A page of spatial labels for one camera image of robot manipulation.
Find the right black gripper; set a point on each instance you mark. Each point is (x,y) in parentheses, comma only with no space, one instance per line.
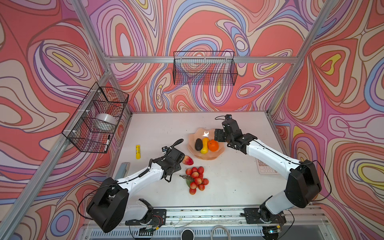
(218,135)

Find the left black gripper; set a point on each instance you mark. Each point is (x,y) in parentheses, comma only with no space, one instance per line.
(178,167)

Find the red fake peach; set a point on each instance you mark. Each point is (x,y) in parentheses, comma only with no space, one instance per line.
(188,161)

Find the large orange fake fruit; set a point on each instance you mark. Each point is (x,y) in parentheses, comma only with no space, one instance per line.
(213,145)

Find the red lychee bunch with leaf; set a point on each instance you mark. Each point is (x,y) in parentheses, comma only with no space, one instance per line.
(195,179)

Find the yellow fake banana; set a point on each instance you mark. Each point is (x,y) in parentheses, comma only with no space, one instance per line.
(205,146)

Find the dark fake avocado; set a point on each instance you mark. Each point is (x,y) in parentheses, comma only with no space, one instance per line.
(198,144)

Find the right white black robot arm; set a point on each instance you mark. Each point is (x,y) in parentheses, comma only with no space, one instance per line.
(303,183)

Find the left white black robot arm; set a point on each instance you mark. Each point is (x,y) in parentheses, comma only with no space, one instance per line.
(109,206)

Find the pink scalloped fruit bowl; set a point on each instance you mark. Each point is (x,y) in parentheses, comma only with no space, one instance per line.
(203,133)

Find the yellow glue stick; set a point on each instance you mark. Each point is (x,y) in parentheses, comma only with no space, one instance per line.
(138,152)

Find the pink white calculator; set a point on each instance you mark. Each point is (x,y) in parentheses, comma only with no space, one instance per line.
(264,169)

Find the grey flat tool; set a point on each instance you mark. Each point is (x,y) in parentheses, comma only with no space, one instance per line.
(123,170)

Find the black marker pen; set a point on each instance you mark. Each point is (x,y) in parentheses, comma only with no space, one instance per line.
(107,143)

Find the black round knob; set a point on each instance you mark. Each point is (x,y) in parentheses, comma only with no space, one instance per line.
(187,234)

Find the silver tape roll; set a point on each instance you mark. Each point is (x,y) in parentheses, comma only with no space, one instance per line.
(107,118)

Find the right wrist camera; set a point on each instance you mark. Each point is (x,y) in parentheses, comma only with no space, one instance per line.
(228,116)

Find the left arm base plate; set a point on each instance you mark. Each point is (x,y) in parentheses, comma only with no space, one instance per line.
(154,218)

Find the black wire basket back wall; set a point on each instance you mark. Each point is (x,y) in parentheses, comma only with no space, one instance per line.
(207,68)

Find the black wire basket wall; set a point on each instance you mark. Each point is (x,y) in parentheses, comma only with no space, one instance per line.
(87,133)
(207,68)

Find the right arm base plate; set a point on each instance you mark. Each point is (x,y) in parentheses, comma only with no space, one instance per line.
(263,216)

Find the black wire basket left wall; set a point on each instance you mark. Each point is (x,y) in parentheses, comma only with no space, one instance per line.
(87,133)

